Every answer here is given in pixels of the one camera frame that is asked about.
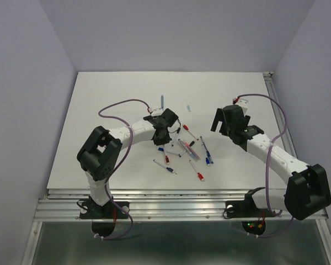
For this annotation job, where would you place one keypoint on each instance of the black cap marker low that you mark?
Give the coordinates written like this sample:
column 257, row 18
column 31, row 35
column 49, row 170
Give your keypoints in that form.
column 174, row 153

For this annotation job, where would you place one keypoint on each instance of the light blue pen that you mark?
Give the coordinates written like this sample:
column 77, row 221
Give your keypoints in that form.
column 162, row 102

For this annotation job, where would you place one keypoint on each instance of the black cap marker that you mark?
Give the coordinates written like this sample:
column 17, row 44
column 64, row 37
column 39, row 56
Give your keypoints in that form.
column 175, row 137
column 186, row 148

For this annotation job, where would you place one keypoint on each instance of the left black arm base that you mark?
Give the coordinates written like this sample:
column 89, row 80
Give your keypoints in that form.
column 103, row 218

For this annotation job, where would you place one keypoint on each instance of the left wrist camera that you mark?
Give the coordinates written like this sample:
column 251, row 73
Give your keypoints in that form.
column 155, row 111

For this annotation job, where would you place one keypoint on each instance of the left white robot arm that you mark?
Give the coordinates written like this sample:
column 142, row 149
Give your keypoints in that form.
column 99, row 154

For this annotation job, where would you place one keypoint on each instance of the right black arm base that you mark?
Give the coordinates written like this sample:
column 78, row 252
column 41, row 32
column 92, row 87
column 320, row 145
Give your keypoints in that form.
column 239, row 209

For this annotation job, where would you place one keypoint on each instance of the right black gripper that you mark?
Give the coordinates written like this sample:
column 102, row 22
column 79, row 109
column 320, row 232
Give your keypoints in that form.
column 219, row 116

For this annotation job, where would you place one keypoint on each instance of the blue pen far right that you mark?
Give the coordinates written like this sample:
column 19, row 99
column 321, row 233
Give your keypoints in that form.
column 209, row 156

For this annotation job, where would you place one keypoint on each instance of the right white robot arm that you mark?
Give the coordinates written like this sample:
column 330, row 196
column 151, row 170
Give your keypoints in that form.
column 307, row 188

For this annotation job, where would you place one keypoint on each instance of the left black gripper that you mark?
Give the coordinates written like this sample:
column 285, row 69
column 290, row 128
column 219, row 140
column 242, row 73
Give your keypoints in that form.
column 164, row 141

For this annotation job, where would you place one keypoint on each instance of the aluminium rail frame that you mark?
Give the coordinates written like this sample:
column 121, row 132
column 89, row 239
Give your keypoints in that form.
column 59, row 205

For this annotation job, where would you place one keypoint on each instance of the red transparent pen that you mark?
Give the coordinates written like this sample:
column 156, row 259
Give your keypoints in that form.
column 195, row 156

